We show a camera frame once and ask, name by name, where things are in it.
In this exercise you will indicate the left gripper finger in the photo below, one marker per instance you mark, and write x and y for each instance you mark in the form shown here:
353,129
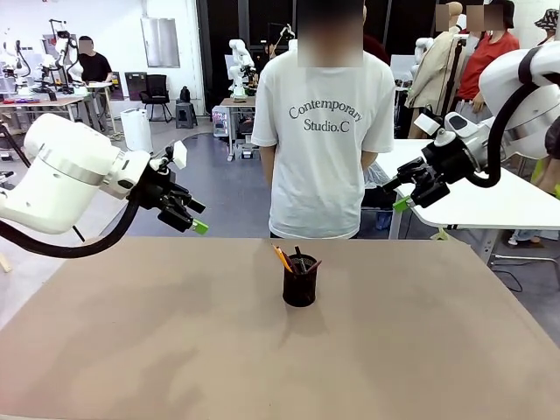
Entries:
190,199
184,223

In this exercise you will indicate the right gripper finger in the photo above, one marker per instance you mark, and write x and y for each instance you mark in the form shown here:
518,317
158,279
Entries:
426,194
409,175

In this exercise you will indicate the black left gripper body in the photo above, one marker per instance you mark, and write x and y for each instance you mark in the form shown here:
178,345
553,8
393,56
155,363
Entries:
159,190

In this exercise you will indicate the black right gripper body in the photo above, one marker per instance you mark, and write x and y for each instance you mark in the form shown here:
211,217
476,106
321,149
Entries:
448,162

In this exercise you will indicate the yellow pencil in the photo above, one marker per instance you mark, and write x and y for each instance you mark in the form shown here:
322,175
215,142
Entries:
283,259

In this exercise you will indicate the black marker with pink cap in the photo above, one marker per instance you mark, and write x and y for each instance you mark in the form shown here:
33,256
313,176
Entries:
299,256

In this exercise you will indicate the maroon pen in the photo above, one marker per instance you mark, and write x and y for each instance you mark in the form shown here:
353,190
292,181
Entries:
312,266

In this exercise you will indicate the person's left forearm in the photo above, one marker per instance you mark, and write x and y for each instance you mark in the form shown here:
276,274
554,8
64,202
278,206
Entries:
267,166

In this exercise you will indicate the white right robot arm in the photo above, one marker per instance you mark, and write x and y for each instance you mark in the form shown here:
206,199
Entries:
531,127

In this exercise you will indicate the person's right forearm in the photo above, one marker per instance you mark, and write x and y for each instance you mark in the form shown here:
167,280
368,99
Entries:
368,159

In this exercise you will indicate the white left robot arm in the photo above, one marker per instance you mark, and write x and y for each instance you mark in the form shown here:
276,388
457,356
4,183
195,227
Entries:
65,175

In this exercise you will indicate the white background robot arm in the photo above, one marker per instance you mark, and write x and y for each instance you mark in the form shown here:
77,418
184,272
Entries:
240,61
13,65
65,57

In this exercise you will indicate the black mesh pen holder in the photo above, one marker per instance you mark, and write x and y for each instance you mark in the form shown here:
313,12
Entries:
300,286

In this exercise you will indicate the yellow-green hook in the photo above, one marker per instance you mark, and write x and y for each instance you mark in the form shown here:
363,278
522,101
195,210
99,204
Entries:
441,235

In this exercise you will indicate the white table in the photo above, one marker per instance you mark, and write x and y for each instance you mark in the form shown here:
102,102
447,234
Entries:
481,210

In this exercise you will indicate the white air purifier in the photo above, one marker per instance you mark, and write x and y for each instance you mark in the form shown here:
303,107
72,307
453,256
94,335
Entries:
136,131

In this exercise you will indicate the clear storage bin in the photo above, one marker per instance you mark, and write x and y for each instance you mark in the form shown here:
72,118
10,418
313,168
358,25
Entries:
249,152

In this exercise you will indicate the gray step stool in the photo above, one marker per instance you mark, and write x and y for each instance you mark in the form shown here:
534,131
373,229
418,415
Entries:
186,114

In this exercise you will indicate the computer tower with lights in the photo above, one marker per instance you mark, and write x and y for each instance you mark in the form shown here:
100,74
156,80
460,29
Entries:
220,121

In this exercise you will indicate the person in white t-shirt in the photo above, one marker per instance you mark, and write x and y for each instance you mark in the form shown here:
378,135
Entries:
324,175

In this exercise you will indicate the black office chair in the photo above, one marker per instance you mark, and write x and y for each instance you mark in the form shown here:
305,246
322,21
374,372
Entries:
156,94

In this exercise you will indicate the black backpack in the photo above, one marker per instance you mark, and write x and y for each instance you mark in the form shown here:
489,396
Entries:
185,94

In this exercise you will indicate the person in red shirt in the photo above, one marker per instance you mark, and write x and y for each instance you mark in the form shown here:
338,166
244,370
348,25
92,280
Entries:
481,65

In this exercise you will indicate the wooden table with gray legs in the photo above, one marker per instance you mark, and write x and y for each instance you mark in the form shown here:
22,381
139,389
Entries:
236,102

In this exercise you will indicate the black framed panel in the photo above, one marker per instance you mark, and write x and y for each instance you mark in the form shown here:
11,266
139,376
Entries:
135,86

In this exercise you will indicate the person in black t-shirt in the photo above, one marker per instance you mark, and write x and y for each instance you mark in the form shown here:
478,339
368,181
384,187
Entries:
94,65

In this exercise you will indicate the brown workbench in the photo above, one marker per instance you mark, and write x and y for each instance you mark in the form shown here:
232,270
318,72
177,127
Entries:
44,102

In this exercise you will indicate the wooden stick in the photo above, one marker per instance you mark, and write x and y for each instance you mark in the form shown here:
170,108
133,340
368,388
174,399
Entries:
4,261

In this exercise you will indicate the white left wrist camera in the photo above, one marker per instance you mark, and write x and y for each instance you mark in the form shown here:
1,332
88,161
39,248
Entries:
180,154

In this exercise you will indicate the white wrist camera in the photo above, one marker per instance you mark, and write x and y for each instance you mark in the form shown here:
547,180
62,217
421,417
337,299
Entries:
180,154
428,124

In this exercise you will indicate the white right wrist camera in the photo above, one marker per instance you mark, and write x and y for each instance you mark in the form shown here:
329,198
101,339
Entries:
428,124

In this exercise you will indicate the silver wall board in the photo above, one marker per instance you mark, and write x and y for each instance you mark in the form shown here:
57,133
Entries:
160,42

